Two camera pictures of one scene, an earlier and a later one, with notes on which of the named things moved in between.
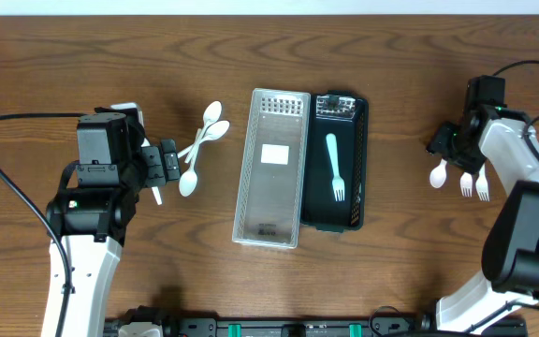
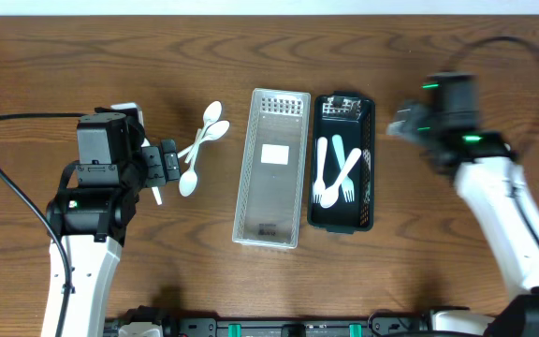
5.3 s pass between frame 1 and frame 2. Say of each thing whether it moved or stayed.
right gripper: moved
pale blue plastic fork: moved
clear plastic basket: stayed
